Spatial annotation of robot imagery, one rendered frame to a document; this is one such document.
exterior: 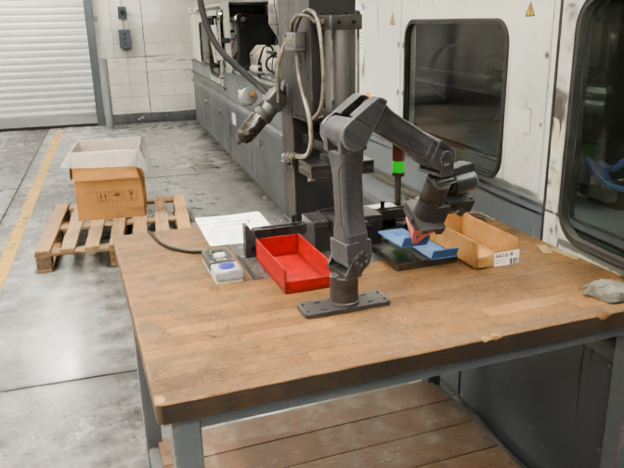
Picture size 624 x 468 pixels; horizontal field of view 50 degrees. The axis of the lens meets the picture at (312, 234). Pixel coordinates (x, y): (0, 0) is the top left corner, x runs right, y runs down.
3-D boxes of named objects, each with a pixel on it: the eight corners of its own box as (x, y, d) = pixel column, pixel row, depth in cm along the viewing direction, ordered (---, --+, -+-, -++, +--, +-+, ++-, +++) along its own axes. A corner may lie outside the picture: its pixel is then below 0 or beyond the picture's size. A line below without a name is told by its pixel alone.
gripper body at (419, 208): (426, 203, 163) (435, 180, 157) (444, 233, 156) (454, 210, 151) (402, 205, 160) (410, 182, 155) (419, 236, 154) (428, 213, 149)
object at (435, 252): (434, 262, 165) (434, 251, 165) (406, 243, 179) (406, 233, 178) (458, 258, 168) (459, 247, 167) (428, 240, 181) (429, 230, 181)
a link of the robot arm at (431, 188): (437, 188, 157) (447, 165, 152) (451, 203, 154) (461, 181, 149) (414, 194, 154) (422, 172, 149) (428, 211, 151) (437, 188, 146)
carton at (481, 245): (474, 273, 166) (476, 242, 163) (425, 243, 188) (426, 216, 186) (518, 266, 170) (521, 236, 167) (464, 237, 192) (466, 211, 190)
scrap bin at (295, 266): (285, 294, 153) (284, 270, 151) (256, 260, 176) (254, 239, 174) (333, 287, 157) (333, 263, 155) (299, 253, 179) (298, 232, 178)
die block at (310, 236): (314, 253, 180) (314, 227, 177) (302, 242, 189) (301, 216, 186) (382, 243, 186) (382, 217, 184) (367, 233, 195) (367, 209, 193)
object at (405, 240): (404, 249, 162) (404, 238, 161) (378, 232, 176) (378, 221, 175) (430, 246, 164) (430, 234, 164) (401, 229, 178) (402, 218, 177)
